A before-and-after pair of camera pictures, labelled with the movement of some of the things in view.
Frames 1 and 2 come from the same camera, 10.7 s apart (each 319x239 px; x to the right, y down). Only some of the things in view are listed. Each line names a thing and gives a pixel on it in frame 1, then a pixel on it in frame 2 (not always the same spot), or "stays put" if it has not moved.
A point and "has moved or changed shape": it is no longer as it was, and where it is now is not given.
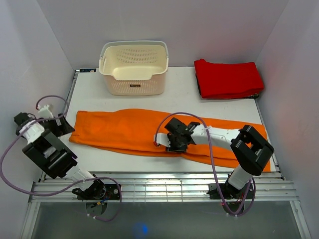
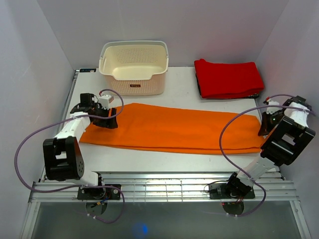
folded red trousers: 228,80 stays put
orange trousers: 134,130 has moved or changed shape
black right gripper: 172,148 → 265,128
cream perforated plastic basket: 134,67 stays put
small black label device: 87,70 stays put
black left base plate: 98,190 stays put
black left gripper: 64,128 → 110,123
